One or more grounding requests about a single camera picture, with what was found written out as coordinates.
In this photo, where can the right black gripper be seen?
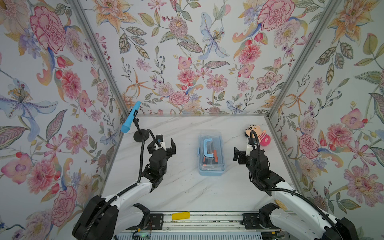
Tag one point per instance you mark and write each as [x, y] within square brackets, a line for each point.
[242, 155]

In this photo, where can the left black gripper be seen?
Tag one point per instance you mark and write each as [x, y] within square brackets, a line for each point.
[173, 149]

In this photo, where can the light blue plastic toolbox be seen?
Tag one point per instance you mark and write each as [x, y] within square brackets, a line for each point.
[211, 147]

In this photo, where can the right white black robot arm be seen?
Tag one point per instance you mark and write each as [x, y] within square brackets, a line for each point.
[309, 222]

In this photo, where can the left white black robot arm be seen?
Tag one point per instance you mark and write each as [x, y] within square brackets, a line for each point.
[105, 217]

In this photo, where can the cartoon boy plush doll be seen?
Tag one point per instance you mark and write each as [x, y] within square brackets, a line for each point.
[264, 138]

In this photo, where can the wooden block right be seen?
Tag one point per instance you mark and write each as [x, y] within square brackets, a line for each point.
[281, 205]

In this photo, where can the yellow tape label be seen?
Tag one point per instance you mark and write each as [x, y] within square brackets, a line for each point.
[181, 216]

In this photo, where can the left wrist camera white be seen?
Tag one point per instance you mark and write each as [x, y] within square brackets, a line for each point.
[160, 143]

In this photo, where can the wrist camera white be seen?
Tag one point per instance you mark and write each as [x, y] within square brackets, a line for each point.
[160, 143]
[249, 148]

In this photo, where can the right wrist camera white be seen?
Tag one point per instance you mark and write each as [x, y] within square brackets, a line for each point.
[249, 148]

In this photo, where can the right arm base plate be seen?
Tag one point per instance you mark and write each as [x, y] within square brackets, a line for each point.
[252, 221]

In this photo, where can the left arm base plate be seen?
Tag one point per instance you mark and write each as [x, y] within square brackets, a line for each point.
[150, 222]

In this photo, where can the aluminium front rail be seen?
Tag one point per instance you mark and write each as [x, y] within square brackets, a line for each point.
[206, 221]

